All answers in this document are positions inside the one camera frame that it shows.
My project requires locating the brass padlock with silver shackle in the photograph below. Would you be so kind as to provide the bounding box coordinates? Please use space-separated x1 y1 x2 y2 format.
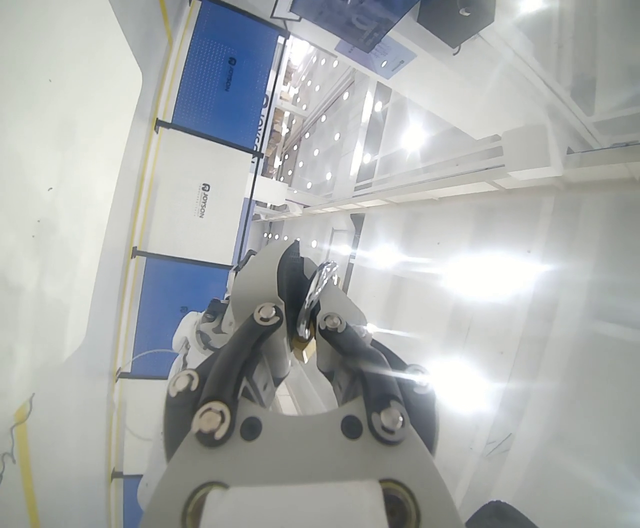
292 260 343 364

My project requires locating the white partition panel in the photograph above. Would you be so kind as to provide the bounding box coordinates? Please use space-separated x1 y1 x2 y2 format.
131 123 263 268

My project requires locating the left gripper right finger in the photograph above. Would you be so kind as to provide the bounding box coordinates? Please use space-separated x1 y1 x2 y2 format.
311 272 434 447

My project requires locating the blue partition panel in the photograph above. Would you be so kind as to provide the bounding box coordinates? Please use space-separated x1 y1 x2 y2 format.
111 467 147 528
154 0 292 153
117 258 238 382

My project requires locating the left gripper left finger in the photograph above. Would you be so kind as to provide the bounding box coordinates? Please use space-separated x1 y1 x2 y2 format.
166 240 307 447

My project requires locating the thin white cable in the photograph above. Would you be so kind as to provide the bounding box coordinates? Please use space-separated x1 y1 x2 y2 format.
120 348 179 374

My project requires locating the black box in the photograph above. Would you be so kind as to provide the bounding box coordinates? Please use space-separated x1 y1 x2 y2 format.
417 0 497 50

